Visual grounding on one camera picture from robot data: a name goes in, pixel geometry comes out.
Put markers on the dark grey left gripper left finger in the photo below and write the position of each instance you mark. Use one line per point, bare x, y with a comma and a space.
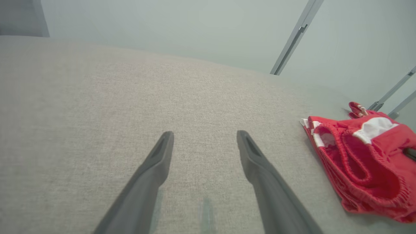
143, 188

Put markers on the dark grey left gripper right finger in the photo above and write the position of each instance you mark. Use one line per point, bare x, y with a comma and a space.
273, 195

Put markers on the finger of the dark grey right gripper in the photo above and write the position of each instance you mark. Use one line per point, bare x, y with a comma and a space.
411, 154

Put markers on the red shorts with white stripe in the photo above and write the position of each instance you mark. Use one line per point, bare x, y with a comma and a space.
373, 169

